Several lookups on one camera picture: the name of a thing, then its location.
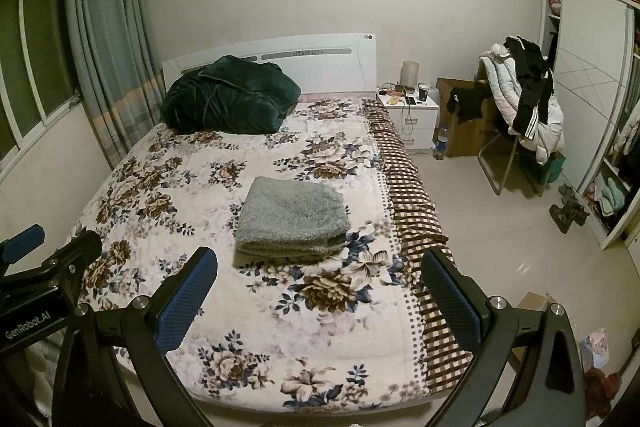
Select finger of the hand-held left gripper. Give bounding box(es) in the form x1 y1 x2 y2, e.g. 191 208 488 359
45 231 103 293
0 224 46 264

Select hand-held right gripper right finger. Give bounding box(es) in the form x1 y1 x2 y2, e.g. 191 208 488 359
420 248 586 427

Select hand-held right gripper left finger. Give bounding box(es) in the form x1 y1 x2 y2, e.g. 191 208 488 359
52 247 219 427

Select grey fluffy blanket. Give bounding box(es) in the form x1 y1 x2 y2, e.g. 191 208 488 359
234 177 351 265

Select floral printed blanket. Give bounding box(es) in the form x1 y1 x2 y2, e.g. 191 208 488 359
70 99 436 408

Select dark cloth bundle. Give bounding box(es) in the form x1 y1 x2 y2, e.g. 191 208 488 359
549 184 591 234

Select colourful printed bag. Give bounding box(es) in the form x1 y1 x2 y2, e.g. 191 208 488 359
579 328 610 370

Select plastic water bottle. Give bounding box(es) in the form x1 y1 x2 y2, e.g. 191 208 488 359
433 123 450 160

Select large cardboard box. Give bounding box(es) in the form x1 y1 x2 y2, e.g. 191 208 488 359
436 78 506 158

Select green plastic crate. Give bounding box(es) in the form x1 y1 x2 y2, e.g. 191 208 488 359
520 151 567 186

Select reddish brown cloth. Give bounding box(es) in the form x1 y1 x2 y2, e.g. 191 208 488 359
584 368 623 420

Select white nightstand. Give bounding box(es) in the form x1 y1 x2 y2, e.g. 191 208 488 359
376 89 441 151

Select window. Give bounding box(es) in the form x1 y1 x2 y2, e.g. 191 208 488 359
0 0 82 160

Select mint green cloth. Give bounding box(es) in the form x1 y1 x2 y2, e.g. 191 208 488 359
595 179 624 215

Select dark green quilt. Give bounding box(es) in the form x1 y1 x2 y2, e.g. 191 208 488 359
161 55 302 135

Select grey striped curtain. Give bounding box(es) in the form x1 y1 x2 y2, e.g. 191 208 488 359
65 0 167 168

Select black garment white stripes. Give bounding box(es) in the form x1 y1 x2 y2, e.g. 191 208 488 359
504 36 556 141

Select chair with piled clothes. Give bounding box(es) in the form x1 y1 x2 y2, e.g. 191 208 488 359
479 43 566 165

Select bed with floral cover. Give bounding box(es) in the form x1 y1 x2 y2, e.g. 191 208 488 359
120 32 441 414

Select white wardrobe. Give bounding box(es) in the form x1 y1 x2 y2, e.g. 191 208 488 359
537 0 640 250

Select metal frame chair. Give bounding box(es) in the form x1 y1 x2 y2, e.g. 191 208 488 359
475 57 547 196

